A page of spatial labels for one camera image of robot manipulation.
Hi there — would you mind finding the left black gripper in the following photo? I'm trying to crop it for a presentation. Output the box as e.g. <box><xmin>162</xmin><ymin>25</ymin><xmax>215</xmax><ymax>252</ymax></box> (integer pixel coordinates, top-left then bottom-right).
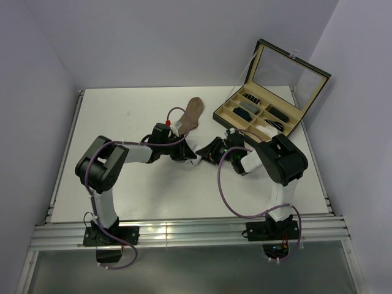
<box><xmin>160</xmin><ymin>135</ymin><xmax>197</xmax><ymax>162</ymax></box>

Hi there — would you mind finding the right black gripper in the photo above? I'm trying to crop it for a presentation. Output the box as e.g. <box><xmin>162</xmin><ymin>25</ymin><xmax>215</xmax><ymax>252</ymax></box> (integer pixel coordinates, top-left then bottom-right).
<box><xmin>196</xmin><ymin>137</ymin><xmax>235</xmax><ymax>165</ymax></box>

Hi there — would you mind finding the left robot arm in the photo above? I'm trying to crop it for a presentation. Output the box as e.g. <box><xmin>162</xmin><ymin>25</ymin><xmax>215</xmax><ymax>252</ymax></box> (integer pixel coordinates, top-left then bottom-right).
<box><xmin>75</xmin><ymin>123</ymin><xmax>198</xmax><ymax>244</ymax></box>

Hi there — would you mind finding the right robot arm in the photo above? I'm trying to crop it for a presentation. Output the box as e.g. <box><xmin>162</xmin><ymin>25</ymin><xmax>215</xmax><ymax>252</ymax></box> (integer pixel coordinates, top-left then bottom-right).
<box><xmin>195</xmin><ymin>128</ymin><xmax>308</xmax><ymax>239</ymax></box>

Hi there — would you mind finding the grey rolled sock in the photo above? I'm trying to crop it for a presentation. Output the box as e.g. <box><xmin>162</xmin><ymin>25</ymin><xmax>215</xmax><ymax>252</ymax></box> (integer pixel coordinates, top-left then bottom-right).
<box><xmin>239</xmin><ymin>101</ymin><xmax>259</xmax><ymax>114</ymax></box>

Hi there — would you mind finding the white rolled sock in box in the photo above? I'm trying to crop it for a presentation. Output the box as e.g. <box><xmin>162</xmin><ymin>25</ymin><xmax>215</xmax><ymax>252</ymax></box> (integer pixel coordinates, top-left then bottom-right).
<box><xmin>256</xmin><ymin>125</ymin><xmax>279</xmax><ymax>138</ymax></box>

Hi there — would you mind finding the black white striped rolled sock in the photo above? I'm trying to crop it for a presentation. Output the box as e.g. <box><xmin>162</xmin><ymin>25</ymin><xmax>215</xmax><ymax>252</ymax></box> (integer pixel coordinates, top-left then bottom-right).
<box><xmin>243</xmin><ymin>93</ymin><xmax>261</xmax><ymax>105</ymax></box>

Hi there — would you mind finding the dark striped rolled sock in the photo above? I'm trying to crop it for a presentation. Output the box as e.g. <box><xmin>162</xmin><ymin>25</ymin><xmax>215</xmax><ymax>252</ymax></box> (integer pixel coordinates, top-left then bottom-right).
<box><xmin>265</xmin><ymin>119</ymin><xmax>284</xmax><ymax>132</ymax></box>

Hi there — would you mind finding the black compartment storage box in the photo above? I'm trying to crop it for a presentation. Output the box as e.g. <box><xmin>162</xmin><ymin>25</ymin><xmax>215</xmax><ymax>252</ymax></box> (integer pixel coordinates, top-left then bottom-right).
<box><xmin>213</xmin><ymin>39</ymin><xmax>331</xmax><ymax>145</ymax></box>

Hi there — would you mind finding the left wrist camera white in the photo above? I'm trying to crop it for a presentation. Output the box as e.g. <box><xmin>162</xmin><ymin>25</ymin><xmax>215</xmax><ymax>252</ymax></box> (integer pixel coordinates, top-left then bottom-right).
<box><xmin>165</xmin><ymin>119</ymin><xmax>183</xmax><ymax>137</ymax></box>

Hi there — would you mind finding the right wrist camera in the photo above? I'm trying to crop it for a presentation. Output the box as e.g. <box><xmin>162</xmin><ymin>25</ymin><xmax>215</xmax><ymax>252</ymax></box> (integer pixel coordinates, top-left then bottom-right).
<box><xmin>226</xmin><ymin>128</ymin><xmax>237</xmax><ymax>136</ymax></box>

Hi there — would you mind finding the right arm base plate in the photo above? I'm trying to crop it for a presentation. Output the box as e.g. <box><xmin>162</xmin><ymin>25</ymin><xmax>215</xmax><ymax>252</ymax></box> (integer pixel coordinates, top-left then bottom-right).
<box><xmin>241</xmin><ymin>220</ymin><xmax>300</xmax><ymax>241</ymax></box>

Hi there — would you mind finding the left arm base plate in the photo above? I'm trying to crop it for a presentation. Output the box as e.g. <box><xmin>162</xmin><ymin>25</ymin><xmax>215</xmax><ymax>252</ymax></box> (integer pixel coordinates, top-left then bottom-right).
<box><xmin>83</xmin><ymin>226</ymin><xmax>140</xmax><ymax>247</ymax></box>

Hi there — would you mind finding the aluminium frame rail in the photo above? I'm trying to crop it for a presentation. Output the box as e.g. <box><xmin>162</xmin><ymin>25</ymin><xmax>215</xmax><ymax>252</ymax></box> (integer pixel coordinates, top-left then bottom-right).
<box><xmin>29</xmin><ymin>215</ymin><xmax>351</xmax><ymax>251</ymax></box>

